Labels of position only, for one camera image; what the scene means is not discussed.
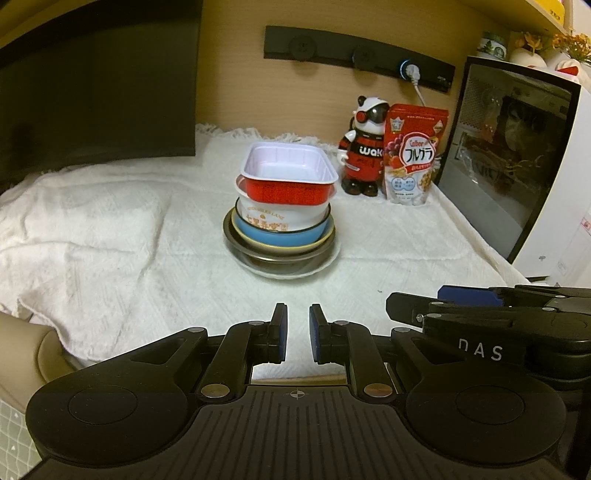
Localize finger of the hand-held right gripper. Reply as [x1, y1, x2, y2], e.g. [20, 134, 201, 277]
[438, 284, 556, 309]
[385, 292, 555, 331]

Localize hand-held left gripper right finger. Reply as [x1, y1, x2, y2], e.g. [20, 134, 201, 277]
[308, 303, 466, 401]

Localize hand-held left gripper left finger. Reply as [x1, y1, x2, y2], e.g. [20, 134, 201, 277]
[126, 303, 289, 401]

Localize white floral plate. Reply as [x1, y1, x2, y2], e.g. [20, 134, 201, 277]
[231, 240, 341, 280]

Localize stainless steel bowl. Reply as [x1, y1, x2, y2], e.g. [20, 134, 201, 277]
[222, 208, 338, 271]

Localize white ceramic bowl yellow rim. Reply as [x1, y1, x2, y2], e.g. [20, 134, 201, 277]
[231, 208, 335, 257]

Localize blue enamel bowl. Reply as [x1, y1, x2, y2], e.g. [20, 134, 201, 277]
[235, 198, 334, 247]

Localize white plastic noodle bowl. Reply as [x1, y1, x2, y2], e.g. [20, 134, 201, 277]
[235, 174, 334, 232]

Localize red rectangular plastic tray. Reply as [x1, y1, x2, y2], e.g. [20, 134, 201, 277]
[241, 142, 339, 206]

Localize red cereal bag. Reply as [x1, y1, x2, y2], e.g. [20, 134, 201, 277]
[382, 104, 450, 207]

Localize panda figurine red black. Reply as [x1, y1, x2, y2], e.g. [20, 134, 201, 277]
[336, 95, 391, 197]

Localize white fringed cloth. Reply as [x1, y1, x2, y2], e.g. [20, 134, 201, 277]
[0, 121, 532, 370]

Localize beige chair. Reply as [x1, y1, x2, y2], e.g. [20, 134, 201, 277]
[0, 314, 88, 416]

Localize white pumpkin ornament orange flowers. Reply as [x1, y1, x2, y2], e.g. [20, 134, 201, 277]
[510, 32, 552, 68]
[547, 34, 591, 80]

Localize white cup green print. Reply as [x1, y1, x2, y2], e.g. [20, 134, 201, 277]
[477, 31, 510, 61]

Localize grey patterned cushion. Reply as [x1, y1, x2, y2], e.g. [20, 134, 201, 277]
[0, 399, 44, 480]

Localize black monitor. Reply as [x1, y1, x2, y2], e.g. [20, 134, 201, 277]
[0, 0, 204, 188]

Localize white power plug cable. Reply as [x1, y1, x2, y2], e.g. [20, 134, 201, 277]
[406, 62, 428, 108]

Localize black wall power strip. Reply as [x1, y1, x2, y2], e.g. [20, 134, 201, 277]
[264, 25, 456, 94]

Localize wooden wall shelf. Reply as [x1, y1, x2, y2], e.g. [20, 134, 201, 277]
[531, 0, 591, 35]

